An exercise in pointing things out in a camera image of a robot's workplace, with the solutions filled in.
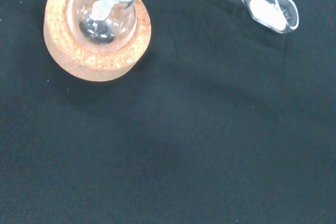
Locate clear glass weighing funnel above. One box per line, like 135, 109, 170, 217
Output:
209, 0, 300, 35

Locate black bench cloth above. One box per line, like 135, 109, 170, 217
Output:
0, 0, 336, 224

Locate cork ring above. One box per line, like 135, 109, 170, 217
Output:
43, 0, 153, 82

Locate clear round-bottom flask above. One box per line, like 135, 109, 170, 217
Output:
66, 0, 153, 52

